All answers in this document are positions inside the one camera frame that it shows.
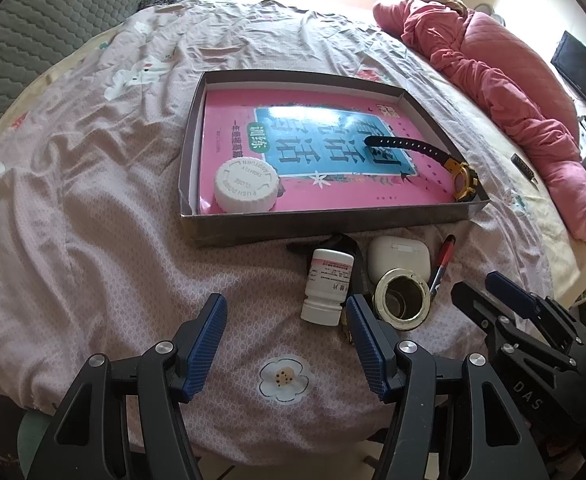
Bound large white bottle cap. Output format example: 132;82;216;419
214;156;280;213

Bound black and yellow wristwatch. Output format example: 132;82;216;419
364;135;481;204

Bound pink quilt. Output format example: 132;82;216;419
373;0;586;243

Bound pink and blue book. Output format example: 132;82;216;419
198;87;466;213

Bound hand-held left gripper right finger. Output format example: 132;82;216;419
345;294;531;480

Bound round metal cup gold rim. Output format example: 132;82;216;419
374;268;432;332

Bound white medicine bottle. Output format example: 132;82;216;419
300;248;356;327

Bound black flat screen monitor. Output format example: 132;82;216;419
550;30;586;123

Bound small black flat bar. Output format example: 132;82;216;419
512;154;538;183

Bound black faceted bottle gold base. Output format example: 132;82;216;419
330;233;368;346

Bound grey cardboard box tray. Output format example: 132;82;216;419
179;70;491;250

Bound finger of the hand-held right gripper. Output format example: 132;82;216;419
485;270;586;362
450;281;581;370

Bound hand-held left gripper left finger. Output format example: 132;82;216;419
25;294;228;480

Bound pink floral bed sheet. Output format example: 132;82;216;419
0;0;586;441

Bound white earbuds case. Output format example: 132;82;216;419
368;236;431;286

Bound grey quilted headboard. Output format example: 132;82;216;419
0;0;171;151

